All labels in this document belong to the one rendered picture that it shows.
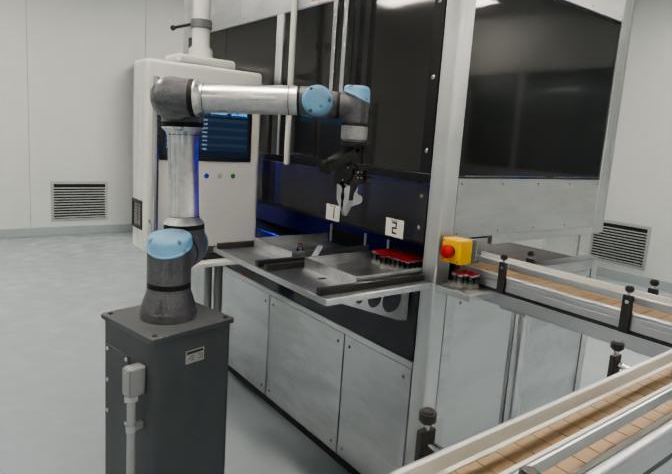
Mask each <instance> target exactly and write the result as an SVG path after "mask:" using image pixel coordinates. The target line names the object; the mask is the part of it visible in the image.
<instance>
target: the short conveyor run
mask: <svg viewBox="0 0 672 474"><path fill-rule="evenodd" d="M527 255H528V256H529V258H526V262H524V261H520V260H516V259H512V258H508V255H507V254H502V255H501V256H500V255H496V254H492V253H488V252H484V251H481V255H478V254H476V261H479V262H478V263H473V264H465V265H460V266H459V270H462V269H466V270H468V271H473V272H474V273H479V274H480V277H479V278H480V280H479V287H481V288H484V289H487V290H490V291H493V296H492V298H487V299H482V300H484V301H487V302H490V303H493V304H495V305H498V306H501V307H504V308H507V309H510V310H513V311H516V312H519V313H522V314H525V315H528V316H531V317H534V318H537V319H540V320H543V321H546V322H549V323H552V324H554V325H557V326H560V327H563V328H566V329H569V330H572V331H575V332H578V333H581V334H584V335H587V336H590V337H593V338H596V339H599V340H602V341H605V342H608V343H611V341H613V340H615V339H616V340H621V341H623V343H624V344H625V347H624V348H625V349H628V350H631V351H634V352H637V353H640V354H643V355H646V356H649V357H652V358H653V357H655V356H657V355H660V354H662V353H664V352H666V351H669V350H671V349H672V299H670V298H666V297H662V296H659V295H658V293H659V290H658V289H655V288H656V286H658V285H659V281H658V280H657V279H652V280H650V284H651V286H652V288H648V291H647V292H643V291H639V290H635V287H634V286H632V285H627V286H625V287H623V286H619V285H615V284H611V283H607V282H603V281H599V280H595V279H591V278H587V277H583V276H579V275H575V274H571V273H567V272H563V271H559V270H555V269H552V268H548V267H544V266H540V265H536V264H534V259H532V256H534V255H535V252H534V251H531V250H529V251H528V252H527Z"/></svg>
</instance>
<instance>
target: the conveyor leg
mask: <svg viewBox="0 0 672 474"><path fill-rule="evenodd" d="M499 308H501V309H503V310H506V311H509V312H512V313H511V322H510V330H509V338H508V347H507V355H506V363H505V371H504V380H503V388H502V396H501V405H500V413H499V421H498V425H499V424H501V423H504V422H506V421H508V420H511V419H513V418H515V417H516V416H517V408H518V400H519V392H520V384H521V376H522V368H523V360H524V352H525V345H526V337H527V329H528V321H529V316H528V315H525V314H522V313H519V312H516V311H513V310H510V309H507V308H504V307H501V306H499Z"/></svg>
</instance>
